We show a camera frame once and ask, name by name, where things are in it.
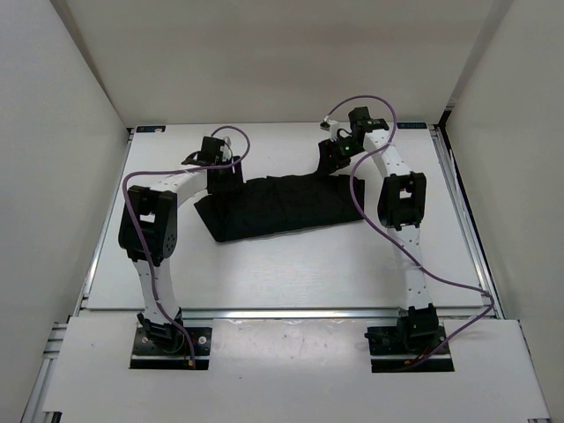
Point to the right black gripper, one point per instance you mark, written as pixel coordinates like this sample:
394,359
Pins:
327,164

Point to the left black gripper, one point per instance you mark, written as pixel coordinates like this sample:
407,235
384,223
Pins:
233,182

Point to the black pleated skirt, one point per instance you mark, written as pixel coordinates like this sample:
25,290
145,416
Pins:
275,205

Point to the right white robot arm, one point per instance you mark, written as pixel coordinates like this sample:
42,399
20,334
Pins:
400,210

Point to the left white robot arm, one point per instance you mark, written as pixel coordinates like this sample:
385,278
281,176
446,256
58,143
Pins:
148,230

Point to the right blue corner label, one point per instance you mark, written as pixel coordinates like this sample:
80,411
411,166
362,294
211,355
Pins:
412,126

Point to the blue corner label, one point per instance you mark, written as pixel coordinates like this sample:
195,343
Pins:
150,128
412,126

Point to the left blue corner label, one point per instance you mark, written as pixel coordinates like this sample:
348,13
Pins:
150,128

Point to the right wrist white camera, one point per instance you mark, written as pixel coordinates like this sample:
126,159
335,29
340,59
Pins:
334,129

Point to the wrist white camera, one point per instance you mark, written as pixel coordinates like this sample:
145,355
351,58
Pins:
334,129
228,156

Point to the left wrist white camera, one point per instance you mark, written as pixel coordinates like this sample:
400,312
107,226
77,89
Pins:
228,156

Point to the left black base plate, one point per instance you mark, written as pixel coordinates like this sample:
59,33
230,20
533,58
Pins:
149,353

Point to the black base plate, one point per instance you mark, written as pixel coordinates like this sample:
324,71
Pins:
390,354
149,353

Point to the aluminium front rail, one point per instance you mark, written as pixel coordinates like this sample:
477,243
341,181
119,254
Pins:
287,313

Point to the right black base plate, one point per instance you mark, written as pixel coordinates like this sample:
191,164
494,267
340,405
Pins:
390,354

